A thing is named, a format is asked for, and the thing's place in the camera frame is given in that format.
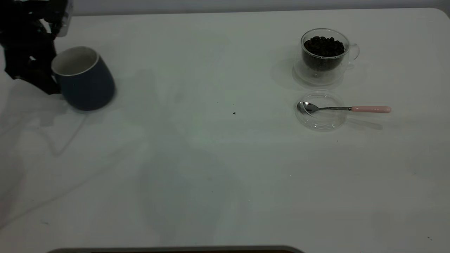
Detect clear glass saucer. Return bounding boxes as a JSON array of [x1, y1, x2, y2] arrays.
[[293, 58, 347, 86]]

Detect dark coffee beans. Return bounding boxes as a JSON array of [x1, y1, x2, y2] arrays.
[[302, 36, 346, 72]]

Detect clear round glass lid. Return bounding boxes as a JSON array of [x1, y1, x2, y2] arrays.
[[295, 90, 347, 132]]

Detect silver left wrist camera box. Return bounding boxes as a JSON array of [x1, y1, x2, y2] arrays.
[[53, 0, 73, 38]]

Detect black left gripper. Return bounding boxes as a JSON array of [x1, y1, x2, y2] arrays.
[[0, 0, 68, 95]]

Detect metal spoon with pink handle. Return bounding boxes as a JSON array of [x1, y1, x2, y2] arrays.
[[297, 101, 392, 115]]

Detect clear glass cup with handle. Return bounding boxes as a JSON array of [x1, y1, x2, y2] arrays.
[[300, 28, 360, 79]]

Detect dark blue-grey ceramic mug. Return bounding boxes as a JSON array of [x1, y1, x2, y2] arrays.
[[51, 46, 116, 111]]

